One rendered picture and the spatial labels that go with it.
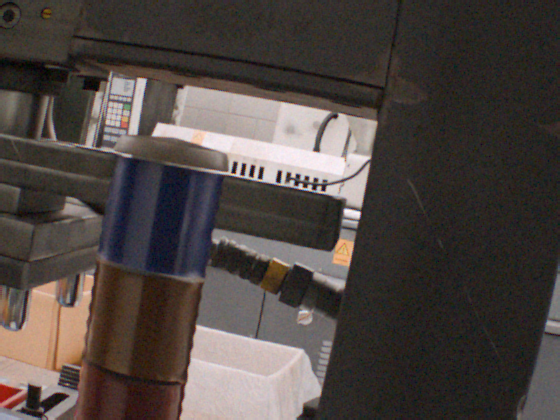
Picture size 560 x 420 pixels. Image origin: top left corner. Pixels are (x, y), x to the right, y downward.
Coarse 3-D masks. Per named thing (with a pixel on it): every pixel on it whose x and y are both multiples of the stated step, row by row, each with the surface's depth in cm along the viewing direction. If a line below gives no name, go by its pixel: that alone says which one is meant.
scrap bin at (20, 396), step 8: (0, 384) 89; (0, 392) 89; (8, 392) 89; (16, 392) 89; (24, 392) 88; (0, 400) 89; (8, 400) 84; (16, 400) 86; (24, 400) 88; (8, 408) 84
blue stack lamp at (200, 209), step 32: (128, 160) 35; (128, 192) 35; (160, 192) 34; (192, 192) 35; (128, 224) 34; (160, 224) 34; (192, 224) 35; (128, 256) 34; (160, 256) 34; (192, 256) 35
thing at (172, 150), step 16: (128, 144) 35; (144, 144) 34; (160, 144) 34; (176, 144) 34; (192, 144) 35; (160, 160) 34; (176, 160) 34; (192, 160) 34; (208, 160) 35; (224, 160) 36
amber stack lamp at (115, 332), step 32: (96, 288) 35; (128, 288) 34; (160, 288) 35; (192, 288) 35; (96, 320) 35; (128, 320) 34; (160, 320) 35; (192, 320) 36; (96, 352) 35; (128, 352) 35; (160, 352) 35
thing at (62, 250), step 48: (0, 96) 60; (0, 144) 58; (48, 144) 58; (0, 192) 57; (48, 192) 63; (96, 192) 58; (240, 192) 57; (288, 192) 57; (0, 240) 55; (48, 240) 58; (96, 240) 69; (288, 240) 57; (336, 240) 61; (0, 288) 57
